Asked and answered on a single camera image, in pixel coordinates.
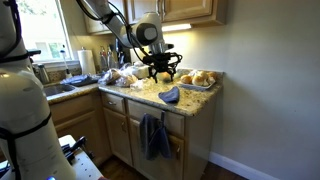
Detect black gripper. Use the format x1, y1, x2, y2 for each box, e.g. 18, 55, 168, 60
143, 51, 183, 84

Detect black drawer hook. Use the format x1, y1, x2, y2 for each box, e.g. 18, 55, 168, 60
160, 110, 167, 128

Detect wide wooden drawer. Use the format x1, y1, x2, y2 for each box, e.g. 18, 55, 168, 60
126, 99, 186, 138

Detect narrow wooden drawer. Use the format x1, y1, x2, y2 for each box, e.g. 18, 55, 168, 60
100, 92, 127, 115

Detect gray hanging towel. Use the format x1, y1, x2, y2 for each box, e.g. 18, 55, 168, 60
139, 113, 164, 161

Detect small blue hanging towel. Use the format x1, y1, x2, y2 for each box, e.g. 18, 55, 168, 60
154, 124, 173, 159

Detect white paper towel roll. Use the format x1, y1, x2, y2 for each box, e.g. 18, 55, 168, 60
77, 49, 97, 76

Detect orange fruit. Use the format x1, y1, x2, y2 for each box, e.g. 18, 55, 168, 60
159, 71, 172, 83

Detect browned bread roll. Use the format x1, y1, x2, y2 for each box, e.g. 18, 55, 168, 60
179, 74, 194, 85

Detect empty clear plastic bag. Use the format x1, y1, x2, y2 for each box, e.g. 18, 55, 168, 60
129, 78, 153, 91

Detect white rectangular plate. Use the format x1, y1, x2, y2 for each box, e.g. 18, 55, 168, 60
176, 79, 216, 92

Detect small bagged brown bread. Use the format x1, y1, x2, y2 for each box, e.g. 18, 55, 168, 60
114, 73, 138, 88

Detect under-cabinet light strip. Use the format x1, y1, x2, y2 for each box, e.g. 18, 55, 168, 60
162, 23, 193, 33

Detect large bagged brown bread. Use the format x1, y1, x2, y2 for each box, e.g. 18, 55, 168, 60
99, 68, 123, 86

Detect clear bottle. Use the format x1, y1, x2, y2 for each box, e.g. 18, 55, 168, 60
107, 44, 116, 69
99, 45, 108, 72

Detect narrow wooden cabinet door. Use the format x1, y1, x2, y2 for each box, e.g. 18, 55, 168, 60
103, 107, 134, 167

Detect blue dish cloth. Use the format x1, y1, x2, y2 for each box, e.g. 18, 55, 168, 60
60, 73, 101, 88

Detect wide wooden cabinet door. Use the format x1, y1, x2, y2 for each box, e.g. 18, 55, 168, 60
129, 118, 185, 180

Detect wooden sink cabinet front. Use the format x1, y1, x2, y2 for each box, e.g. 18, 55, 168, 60
49, 94, 111, 164

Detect white dish wand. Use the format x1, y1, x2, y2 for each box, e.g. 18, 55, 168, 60
59, 44, 73, 80

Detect steel sink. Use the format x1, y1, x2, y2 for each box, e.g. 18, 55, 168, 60
43, 83, 78, 98

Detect black tools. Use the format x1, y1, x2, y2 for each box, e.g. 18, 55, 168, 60
61, 135, 94, 164

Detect white perforated cart top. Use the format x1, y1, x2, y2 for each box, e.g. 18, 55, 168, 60
0, 134, 104, 180

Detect silver soap dispenser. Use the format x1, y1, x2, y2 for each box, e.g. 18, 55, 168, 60
35, 63, 51, 84

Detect window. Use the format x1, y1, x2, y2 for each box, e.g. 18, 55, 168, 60
16, 0, 73, 63

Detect wooden wall cabinet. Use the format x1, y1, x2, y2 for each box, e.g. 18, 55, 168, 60
83, 0, 129, 36
126, 0, 229, 28

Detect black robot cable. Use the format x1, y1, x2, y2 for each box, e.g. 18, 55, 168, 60
75, 0, 151, 59

